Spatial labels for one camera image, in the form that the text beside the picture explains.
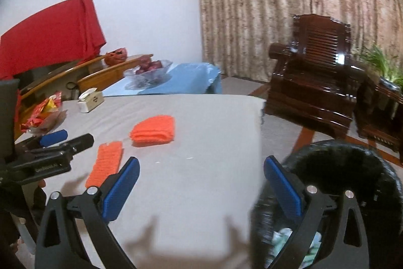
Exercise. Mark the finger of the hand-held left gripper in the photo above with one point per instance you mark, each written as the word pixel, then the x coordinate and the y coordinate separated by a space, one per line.
pixel 80 143
pixel 53 137

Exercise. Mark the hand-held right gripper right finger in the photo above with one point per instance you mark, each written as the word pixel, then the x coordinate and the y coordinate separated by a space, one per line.
pixel 283 190

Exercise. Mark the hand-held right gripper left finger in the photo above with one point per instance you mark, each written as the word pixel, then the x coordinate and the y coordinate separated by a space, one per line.
pixel 121 190

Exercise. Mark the black-lined trash bin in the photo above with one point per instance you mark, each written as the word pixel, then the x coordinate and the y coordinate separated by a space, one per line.
pixel 340 162

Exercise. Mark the red yellow snack packet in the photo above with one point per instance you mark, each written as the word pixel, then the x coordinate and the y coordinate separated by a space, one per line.
pixel 41 113

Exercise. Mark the orange knitted strip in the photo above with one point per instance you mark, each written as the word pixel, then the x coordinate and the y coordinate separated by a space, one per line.
pixel 105 162

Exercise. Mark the white tissue box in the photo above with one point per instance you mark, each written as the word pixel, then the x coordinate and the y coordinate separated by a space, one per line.
pixel 93 102

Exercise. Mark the white green crumpled packaging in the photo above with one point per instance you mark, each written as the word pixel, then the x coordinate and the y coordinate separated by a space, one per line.
pixel 281 239

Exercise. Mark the folded orange knitted cloth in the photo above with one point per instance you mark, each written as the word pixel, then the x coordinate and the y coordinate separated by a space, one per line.
pixel 154 130

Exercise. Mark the light wooden bench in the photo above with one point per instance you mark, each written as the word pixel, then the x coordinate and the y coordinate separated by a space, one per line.
pixel 104 75

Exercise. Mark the orange plastic bag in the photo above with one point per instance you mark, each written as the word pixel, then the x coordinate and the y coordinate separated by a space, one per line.
pixel 116 57

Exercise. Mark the red cloth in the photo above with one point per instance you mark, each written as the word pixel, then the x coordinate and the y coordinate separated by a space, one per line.
pixel 47 35

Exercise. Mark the large dark wooden armchair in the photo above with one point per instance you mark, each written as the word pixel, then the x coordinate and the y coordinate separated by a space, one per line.
pixel 314 92

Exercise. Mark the pile of red fruits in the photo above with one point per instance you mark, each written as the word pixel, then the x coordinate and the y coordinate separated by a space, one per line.
pixel 149 64

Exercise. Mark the dark wooden side table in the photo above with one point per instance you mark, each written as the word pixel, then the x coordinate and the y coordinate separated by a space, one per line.
pixel 377 117

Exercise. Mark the blue tablecloth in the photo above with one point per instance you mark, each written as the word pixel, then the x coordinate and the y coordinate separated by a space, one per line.
pixel 189 80

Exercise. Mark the potted green plant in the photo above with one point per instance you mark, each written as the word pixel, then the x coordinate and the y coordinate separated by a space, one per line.
pixel 381 61

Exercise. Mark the beige patterned curtain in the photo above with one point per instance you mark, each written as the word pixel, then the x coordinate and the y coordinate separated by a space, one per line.
pixel 252 4

